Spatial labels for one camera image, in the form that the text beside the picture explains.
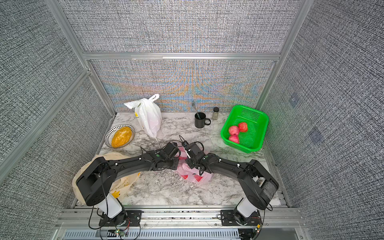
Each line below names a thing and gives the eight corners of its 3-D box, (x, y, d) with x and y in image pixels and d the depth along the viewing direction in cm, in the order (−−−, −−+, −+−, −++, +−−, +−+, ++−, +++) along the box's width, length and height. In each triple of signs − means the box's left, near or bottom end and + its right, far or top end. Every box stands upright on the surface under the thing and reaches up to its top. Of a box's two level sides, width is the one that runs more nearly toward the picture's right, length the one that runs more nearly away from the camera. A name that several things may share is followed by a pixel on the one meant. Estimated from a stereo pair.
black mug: (198, 130, 111) (198, 122, 104) (192, 122, 116) (192, 114, 109) (207, 126, 114) (208, 117, 107) (201, 118, 119) (201, 110, 111)
